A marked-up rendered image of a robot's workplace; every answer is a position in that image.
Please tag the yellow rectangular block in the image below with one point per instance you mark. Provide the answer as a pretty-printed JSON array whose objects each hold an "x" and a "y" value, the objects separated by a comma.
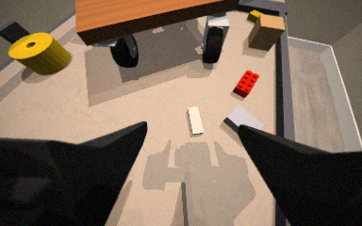
[{"x": 252, "y": 17}]

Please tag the yellow cylinder with centre hole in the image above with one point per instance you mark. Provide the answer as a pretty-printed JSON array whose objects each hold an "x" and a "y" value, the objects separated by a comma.
[{"x": 41, "y": 53}]

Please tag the wooden dolly with black caster wheels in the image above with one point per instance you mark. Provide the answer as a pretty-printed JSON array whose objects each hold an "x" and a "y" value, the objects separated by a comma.
[{"x": 104, "y": 22}]

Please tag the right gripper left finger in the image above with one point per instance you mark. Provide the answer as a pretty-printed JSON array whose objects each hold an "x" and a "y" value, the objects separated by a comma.
[{"x": 89, "y": 175}]

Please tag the red toy building brick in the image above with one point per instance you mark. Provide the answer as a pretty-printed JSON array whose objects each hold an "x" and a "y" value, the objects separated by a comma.
[{"x": 245, "y": 84}]

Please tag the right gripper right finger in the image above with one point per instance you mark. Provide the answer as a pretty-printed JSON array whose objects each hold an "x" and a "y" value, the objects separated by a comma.
[{"x": 311, "y": 186}]

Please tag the tan cardboard box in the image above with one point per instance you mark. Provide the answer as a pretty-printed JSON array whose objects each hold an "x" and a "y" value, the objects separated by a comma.
[{"x": 266, "y": 31}]

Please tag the white rectangular block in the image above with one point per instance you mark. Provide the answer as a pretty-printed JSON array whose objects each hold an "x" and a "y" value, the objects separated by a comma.
[{"x": 195, "y": 121}]

